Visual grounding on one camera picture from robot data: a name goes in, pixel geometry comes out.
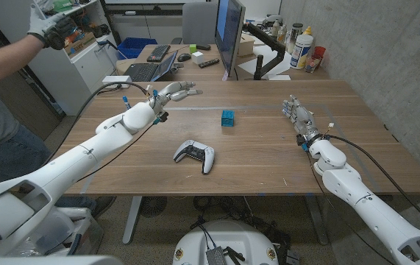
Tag white black game controller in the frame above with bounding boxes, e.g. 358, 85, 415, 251
173, 139, 216, 175

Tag black remote control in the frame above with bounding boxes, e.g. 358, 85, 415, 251
198, 57, 221, 69

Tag red cup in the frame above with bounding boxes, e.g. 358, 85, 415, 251
304, 46, 327, 74

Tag dark lid jar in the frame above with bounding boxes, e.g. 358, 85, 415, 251
285, 22, 305, 54

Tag black floor cable bundle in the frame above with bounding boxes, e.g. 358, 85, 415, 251
189, 196, 292, 258

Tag white wipes canister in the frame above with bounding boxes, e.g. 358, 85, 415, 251
289, 33, 314, 71

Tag blue plastic bin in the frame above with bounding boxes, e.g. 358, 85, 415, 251
116, 37, 158, 60

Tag black computer monitor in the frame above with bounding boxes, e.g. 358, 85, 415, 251
214, 0, 246, 79

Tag grey table leg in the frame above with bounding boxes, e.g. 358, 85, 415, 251
304, 194, 330, 246
122, 195, 143, 246

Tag white shelf cabinet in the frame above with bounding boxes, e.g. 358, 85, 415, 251
0, 0, 121, 117

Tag cardboard box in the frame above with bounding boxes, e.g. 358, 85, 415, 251
64, 31, 97, 56

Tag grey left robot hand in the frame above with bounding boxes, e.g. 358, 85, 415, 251
149, 81, 204, 116

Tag person bare forearm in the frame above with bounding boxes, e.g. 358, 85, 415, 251
0, 33, 45, 86

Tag white paper sheets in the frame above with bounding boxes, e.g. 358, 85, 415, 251
237, 44, 294, 81

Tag black open laptop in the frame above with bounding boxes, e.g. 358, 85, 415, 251
124, 50, 179, 82

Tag beige box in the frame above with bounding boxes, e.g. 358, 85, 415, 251
238, 33, 255, 57

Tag white power adapter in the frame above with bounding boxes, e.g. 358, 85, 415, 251
102, 75, 132, 90

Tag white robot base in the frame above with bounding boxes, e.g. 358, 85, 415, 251
172, 219, 280, 265

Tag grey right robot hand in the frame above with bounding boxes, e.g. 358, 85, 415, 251
282, 94, 321, 140

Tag black handheld device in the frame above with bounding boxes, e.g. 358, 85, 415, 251
43, 16, 77, 52

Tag person grey gloved hand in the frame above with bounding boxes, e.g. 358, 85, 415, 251
27, 7, 67, 47

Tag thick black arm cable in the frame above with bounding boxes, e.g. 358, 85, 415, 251
42, 81, 150, 166
326, 134, 420, 236

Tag blue toy cube block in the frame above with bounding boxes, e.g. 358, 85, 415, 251
221, 109, 235, 128

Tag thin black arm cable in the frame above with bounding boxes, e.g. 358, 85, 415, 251
306, 149, 395, 265

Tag black keyboard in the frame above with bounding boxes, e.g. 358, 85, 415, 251
146, 44, 171, 63

